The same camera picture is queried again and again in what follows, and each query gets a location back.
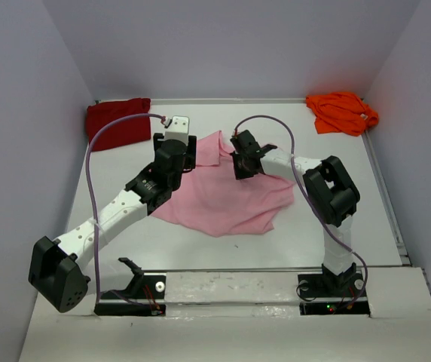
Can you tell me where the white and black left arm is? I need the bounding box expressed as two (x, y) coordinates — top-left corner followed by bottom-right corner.
(28, 133), (197, 313)

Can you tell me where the dark red t shirt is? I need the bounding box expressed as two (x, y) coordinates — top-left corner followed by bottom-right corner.
(85, 98), (151, 152)

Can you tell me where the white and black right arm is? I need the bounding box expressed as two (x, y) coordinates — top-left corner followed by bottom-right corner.
(231, 130), (362, 301)

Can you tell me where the pink t shirt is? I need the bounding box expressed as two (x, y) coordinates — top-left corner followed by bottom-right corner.
(152, 130), (295, 237)

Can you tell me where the orange cloth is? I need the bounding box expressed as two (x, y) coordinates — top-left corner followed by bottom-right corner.
(305, 92), (380, 137)

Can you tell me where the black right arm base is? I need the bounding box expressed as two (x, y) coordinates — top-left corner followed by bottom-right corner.
(295, 272), (371, 316)

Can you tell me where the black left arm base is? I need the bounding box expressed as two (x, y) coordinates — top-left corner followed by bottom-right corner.
(94, 273), (167, 317)

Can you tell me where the white cardboard front cover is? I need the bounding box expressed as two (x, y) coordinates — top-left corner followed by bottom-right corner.
(20, 267), (431, 361)

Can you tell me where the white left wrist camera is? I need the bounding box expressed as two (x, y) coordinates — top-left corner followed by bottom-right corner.
(161, 115), (190, 146)

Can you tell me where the white back table rail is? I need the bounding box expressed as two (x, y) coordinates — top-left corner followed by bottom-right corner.
(151, 98), (305, 106)

